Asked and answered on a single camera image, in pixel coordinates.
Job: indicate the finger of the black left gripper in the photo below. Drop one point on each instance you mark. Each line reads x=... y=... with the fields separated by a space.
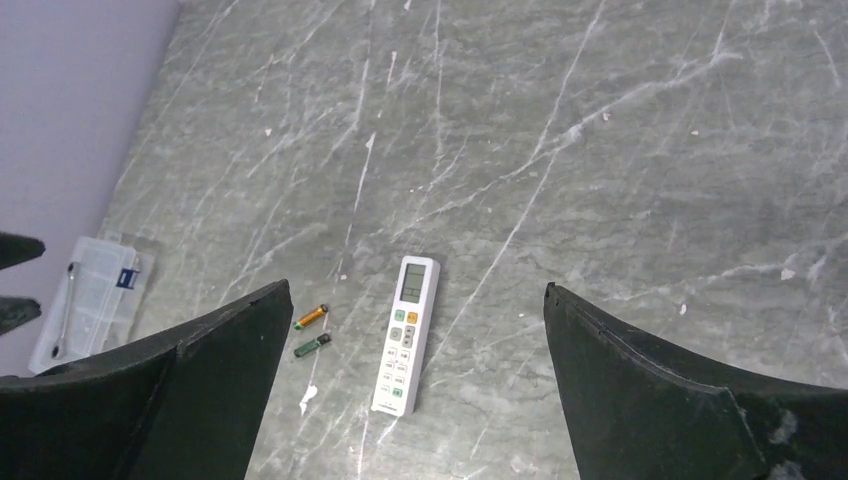
x=17 y=249
x=17 y=311

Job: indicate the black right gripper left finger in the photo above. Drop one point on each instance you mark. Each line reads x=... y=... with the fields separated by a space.
x=184 y=403

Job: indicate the white remote control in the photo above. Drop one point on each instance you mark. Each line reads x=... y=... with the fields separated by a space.
x=402 y=354

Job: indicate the orange AAA battery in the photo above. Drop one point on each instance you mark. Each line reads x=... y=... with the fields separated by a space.
x=311 y=317

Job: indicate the clear plastic storage box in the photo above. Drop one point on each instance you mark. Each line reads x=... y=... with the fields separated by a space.
x=97 y=304

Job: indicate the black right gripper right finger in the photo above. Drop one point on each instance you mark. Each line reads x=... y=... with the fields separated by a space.
x=640 y=407

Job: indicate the green AAA battery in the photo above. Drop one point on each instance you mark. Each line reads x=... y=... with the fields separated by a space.
x=312 y=345

